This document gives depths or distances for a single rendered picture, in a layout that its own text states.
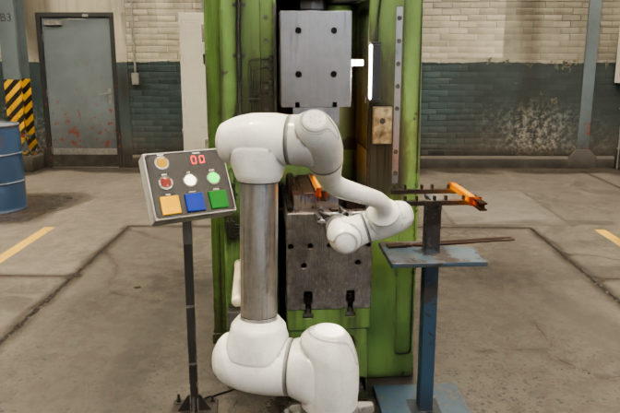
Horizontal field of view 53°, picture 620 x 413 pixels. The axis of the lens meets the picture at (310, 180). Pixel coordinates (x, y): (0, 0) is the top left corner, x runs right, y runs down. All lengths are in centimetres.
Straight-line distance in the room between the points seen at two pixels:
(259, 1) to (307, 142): 136
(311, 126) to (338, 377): 65
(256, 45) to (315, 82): 32
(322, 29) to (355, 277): 109
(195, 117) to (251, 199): 661
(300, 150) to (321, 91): 114
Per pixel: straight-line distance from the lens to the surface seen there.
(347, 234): 197
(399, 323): 315
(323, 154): 154
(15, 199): 700
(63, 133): 944
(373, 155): 286
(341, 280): 278
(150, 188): 249
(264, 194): 159
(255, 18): 278
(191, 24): 815
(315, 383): 167
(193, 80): 815
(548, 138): 926
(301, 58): 264
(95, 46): 917
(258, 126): 156
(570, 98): 930
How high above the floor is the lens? 159
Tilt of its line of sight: 12 degrees down
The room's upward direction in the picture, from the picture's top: straight up
